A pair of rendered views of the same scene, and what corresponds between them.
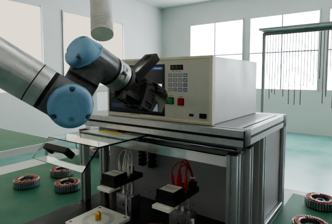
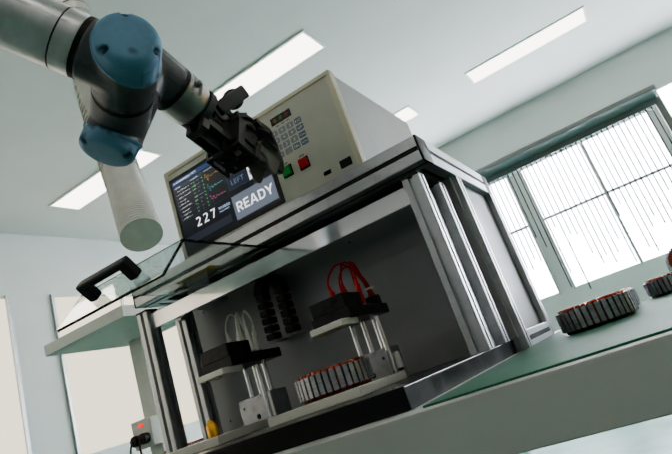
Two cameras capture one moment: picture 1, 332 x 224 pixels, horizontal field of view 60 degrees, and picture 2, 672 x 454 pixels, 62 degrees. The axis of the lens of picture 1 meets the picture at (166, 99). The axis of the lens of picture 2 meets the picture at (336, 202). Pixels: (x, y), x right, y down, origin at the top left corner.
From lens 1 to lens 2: 0.48 m
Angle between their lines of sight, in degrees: 25
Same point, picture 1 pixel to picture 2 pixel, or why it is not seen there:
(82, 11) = not seen: hidden behind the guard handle
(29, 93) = (60, 30)
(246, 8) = not seen: hidden behind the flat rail
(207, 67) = (326, 90)
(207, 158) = (375, 211)
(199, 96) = (330, 137)
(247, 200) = (472, 268)
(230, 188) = (430, 232)
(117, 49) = (175, 341)
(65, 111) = (121, 40)
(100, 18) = (133, 209)
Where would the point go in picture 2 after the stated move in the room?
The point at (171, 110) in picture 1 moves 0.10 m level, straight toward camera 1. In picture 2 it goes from (293, 185) to (293, 163)
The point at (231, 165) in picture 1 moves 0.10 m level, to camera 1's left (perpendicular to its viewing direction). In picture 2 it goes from (416, 193) to (356, 211)
